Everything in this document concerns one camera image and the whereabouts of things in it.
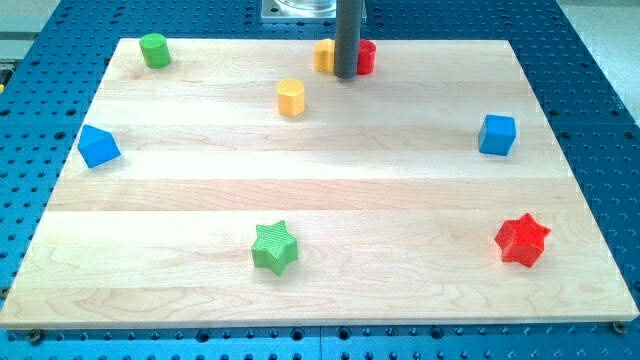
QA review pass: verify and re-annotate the red cylinder block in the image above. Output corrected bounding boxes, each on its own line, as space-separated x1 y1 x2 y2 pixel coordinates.
357 39 377 75

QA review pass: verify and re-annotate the blue cube block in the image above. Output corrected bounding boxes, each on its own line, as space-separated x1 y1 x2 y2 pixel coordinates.
478 114 517 156

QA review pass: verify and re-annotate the yellow hexagon block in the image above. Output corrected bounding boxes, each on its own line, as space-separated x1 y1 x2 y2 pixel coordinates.
276 78 305 116

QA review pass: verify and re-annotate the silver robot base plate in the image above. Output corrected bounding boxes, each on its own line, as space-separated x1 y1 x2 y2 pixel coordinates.
258 0 337 24

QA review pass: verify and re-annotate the green cylinder block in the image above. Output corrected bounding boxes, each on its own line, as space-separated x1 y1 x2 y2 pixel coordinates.
139 33 171 69

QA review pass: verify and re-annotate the green star block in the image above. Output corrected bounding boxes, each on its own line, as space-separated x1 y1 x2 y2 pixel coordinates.
251 220 298 276

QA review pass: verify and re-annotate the wooden board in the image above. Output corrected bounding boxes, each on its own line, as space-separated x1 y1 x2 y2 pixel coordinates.
1 38 638 330

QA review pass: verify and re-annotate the red star block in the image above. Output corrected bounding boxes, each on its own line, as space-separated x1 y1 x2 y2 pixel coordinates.
494 213 551 268

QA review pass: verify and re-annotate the yellow heart block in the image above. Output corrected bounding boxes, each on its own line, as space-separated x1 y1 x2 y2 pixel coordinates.
313 38 335 73

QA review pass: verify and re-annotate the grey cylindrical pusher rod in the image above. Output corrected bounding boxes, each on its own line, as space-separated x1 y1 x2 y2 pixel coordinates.
334 0 363 79

